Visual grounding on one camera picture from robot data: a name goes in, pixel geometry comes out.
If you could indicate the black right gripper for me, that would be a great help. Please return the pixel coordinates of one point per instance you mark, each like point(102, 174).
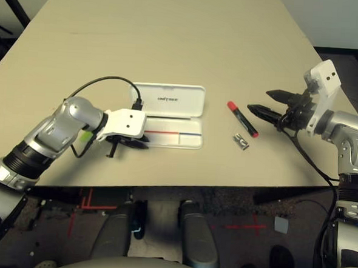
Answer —
point(297, 114)

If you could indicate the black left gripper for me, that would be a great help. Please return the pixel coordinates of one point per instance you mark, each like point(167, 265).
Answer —
point(119, 140)

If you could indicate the red and black marker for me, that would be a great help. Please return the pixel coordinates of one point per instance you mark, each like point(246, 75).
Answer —
point(242, 118)

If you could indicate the green highlighter pen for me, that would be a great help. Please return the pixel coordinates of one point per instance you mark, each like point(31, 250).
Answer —
point(86, 137)

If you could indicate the small silver black clip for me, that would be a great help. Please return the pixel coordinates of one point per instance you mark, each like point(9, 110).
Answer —
point(241, 141)

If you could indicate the white plastic pencil case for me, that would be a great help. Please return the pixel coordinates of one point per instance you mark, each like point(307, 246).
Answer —
point(187, 101)

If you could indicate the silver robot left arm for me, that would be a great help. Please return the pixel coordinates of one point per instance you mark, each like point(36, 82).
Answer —
point(51, 129)

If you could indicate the red floor tape lines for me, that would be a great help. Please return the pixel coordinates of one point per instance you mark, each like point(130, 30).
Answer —
point(101, 208)

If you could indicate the grey robot left leg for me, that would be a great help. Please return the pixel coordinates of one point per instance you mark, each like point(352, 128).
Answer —
point(113, 233)

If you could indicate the grey robot leg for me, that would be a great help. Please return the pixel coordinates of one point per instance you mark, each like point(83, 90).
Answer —
point(200, 238)
point(113, 233)

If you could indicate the grey robot right leg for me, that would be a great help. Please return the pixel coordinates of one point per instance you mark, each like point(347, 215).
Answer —
point(200, 238)

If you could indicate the grey square floor patch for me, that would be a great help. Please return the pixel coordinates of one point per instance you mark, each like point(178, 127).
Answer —
point(281, 224)

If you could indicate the red floor tape cross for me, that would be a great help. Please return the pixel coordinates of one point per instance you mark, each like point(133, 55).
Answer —
point(256, 226)

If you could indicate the white perforated shoe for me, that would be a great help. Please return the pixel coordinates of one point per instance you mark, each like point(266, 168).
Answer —
point(46, 266)

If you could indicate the black tripod stand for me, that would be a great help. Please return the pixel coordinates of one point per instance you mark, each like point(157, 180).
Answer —
point(0, 28)

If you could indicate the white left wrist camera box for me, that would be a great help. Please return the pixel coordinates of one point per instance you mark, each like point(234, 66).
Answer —
point(125, 121)

